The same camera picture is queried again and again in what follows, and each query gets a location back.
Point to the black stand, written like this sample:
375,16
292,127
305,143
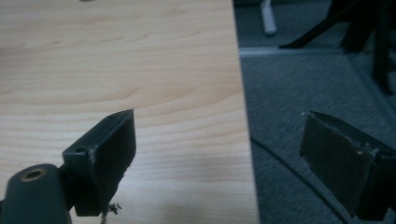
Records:
358,28

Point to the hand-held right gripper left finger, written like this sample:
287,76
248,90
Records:
106,161

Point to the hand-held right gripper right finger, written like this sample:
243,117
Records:
336,165

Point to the white table leg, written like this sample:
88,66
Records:
268,17

